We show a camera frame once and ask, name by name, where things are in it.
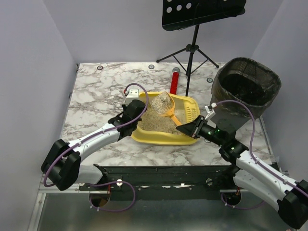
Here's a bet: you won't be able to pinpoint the orange litter scoop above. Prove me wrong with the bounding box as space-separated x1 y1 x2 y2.
150 92 182 126

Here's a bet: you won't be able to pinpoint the grey mesh waste bin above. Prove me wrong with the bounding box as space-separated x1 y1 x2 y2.
210 57 282 119

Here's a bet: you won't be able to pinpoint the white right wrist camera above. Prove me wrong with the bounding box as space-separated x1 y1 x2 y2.
205 103 217 121

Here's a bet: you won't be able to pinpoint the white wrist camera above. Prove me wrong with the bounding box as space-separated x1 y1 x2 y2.
125 89 139 106
205 103 217 121

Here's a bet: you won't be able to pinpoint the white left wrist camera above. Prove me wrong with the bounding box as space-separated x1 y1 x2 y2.
125 89 139 106

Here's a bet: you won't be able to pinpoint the cat litter granules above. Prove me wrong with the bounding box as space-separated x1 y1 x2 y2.
139 100 178 134

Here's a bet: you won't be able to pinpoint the black music stand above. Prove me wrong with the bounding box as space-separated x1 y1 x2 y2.
155 0 247 97

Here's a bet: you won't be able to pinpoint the yellow and grey litter box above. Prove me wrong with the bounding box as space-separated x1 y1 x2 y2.
131 94 200 146

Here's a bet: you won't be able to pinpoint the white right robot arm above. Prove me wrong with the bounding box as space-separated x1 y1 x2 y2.
176 115 308 229

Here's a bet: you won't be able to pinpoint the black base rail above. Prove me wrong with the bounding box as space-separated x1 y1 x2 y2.
79 166 242 205

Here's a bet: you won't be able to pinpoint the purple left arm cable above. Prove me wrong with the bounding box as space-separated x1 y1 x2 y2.
43 83 149 188

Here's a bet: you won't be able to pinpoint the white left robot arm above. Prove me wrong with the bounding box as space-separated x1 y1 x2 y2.
41 99 146 191

